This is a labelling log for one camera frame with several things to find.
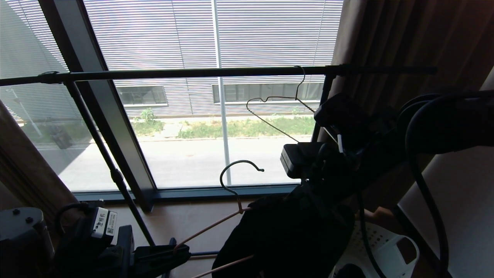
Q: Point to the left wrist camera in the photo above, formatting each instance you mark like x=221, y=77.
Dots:
x=92, y=227

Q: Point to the white laundry basket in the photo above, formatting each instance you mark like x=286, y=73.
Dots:
x=389, y=255

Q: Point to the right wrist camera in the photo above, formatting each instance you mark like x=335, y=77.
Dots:
x=301, y=160

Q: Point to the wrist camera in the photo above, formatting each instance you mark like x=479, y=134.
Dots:
x=92, y=227
x=301, y=160

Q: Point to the window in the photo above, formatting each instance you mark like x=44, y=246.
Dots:
x=173, y=38

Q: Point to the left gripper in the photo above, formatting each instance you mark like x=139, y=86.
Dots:
x=115, y=258

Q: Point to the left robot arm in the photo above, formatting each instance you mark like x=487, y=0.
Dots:
x=23, y=243

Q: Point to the black clothes rack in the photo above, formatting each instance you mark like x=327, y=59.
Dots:
x=193, y=72

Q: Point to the brown curtain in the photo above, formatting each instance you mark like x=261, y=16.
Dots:
x=386, y=38
x=23, y=173

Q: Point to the pink clothes hanger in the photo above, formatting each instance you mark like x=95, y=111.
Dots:
x=270, y=124
x=208, y=228

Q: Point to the heap of clothes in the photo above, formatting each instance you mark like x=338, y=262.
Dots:
x=349, y=271

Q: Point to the black shorts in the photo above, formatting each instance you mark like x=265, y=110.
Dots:
x=285, y=239

